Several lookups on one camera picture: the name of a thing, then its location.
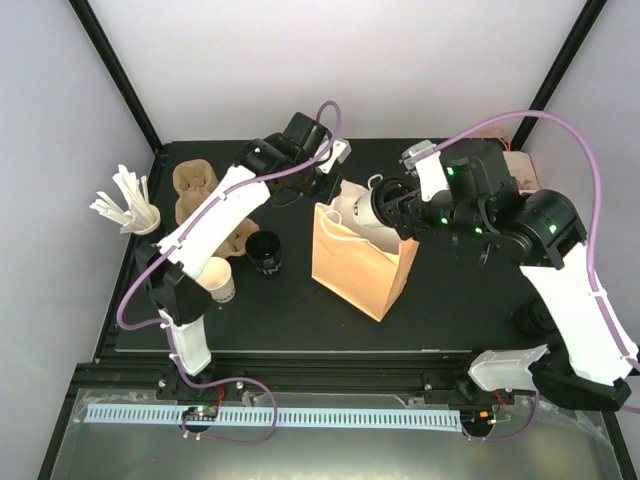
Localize stack of pulp cup carriers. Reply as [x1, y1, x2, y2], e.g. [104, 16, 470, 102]
[172, 159, 219, 226]

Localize black frame post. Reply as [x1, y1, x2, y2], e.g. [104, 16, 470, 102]
[68, 0, 163, 154]
[510, 0, 609, 150]

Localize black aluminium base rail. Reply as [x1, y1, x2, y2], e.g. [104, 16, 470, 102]
[70, 352, 514, 406]

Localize brown pulp cup carrier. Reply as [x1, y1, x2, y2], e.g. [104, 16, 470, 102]
[216, 218, 260, 258]

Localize light blue cable duct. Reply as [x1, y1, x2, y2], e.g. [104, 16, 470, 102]
[83, 404, 462, 433]

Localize black left frame post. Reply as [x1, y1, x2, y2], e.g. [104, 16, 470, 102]
[68, 0, 163, 154]

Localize black right frame post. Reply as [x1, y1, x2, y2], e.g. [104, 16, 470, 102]
[510, 0, 609, 150]

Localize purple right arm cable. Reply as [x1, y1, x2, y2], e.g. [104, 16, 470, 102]
[414, 109, 640, 444]

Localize printed paper bag orange handles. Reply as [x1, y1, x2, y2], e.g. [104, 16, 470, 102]
[472, 127, 540, 193]

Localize cup of white wrapped stirrers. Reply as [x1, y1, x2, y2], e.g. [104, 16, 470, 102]
[89, 164, 161, 236]

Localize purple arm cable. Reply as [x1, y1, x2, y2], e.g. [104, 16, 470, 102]
[115, 100, 344, 445]
[414, 109, 640, 444]

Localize white paper coffee cup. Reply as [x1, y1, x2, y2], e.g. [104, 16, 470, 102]
[197, 257, 236, 304]
[352, 190, 391, 229]

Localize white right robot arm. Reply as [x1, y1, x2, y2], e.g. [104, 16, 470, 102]
[375, 139, 639, 412]

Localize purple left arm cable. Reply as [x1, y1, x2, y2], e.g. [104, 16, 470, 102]
[115, 100, 344, 445]

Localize black lid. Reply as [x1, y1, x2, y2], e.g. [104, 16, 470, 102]
[513, 299, 557, 337]
[371, 177, 413, 227]

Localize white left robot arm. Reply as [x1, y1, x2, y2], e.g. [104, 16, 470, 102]
[134, 113, 351, 399]

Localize brown paper takeout bag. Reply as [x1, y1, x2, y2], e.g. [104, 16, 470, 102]
[311, 180, 419, 322]

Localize stack of black cup lids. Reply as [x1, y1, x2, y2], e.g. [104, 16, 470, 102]
[245, 230, 282, 278]

